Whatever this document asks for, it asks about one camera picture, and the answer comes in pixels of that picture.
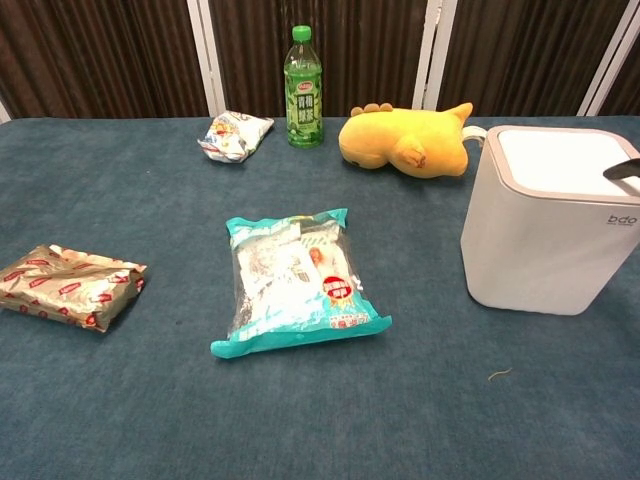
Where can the white crumpled snack bag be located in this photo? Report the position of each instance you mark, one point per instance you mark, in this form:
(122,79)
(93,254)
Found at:
(232,137)

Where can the white trash bin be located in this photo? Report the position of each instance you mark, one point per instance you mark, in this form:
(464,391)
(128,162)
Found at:
(525,250)

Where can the small yellowish thread scrap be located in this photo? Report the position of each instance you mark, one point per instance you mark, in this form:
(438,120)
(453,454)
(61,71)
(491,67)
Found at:
(500,374)

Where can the green tea plastic bottle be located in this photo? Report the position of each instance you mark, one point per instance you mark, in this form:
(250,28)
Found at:
(303,100)

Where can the white partition frame post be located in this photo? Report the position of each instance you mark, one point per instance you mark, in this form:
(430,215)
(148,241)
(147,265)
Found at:
(612,65)
(207,55)
(435,55)
(3,112)

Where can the yellow plush dinosaur toy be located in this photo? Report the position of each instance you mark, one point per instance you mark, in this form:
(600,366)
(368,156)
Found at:
(400,140)

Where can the teal and clear snack package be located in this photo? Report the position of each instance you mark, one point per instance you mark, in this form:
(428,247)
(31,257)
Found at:
(295,285)

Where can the gold and red crumpled wrapper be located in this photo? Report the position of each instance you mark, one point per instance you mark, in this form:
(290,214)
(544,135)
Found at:
(70,290)

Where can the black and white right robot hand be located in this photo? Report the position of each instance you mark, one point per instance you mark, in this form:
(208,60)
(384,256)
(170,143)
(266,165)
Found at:
(625,170)

